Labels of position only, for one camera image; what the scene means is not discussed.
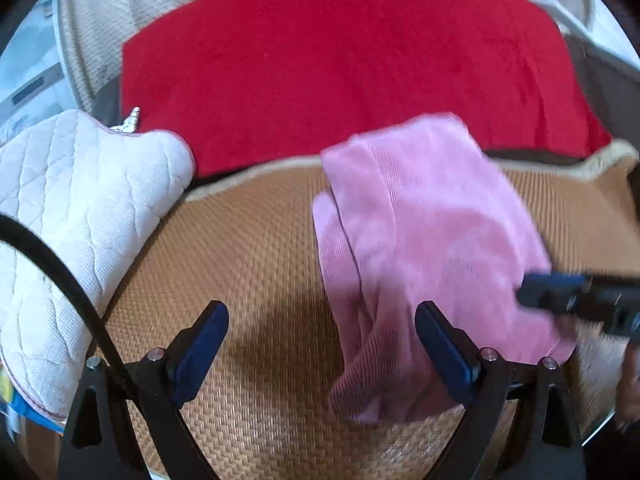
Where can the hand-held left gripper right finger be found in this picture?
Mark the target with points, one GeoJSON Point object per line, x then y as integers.
{"type": "Point", "coordinates": [445, 355]}

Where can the woven rattan bed mat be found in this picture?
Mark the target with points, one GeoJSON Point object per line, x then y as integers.
{"type": "Point", "coordinates": [250, 270]}

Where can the red blanket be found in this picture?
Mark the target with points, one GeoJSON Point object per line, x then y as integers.
{"type": "Point", "coordinates": [350, 65]}

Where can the white quilted pillow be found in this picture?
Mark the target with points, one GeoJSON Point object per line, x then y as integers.
{"type": "Point", "coordinates": [75, 225]}

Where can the person's right forearm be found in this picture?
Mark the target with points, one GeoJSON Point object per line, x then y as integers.
{"type": "Point", "coordinates": [631, 385]}

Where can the small white pointed trinket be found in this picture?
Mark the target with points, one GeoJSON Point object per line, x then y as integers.
{"type": "Point", "coordinates": [127, 122]}

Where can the window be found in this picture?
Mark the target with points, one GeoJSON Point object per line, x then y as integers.
{"type": "Point", "coordinates": [30, 70]}

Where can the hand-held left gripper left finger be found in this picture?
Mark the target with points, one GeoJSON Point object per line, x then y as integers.
{"type": "Point", "coordinates": [200, 350]}

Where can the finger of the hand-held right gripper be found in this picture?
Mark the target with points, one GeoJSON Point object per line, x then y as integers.
{"type": "Point", "coordinates": [550, 292]}

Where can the blue printed package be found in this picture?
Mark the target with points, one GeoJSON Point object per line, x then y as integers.
{"type": "Point", "coordinates": [30, 405]}

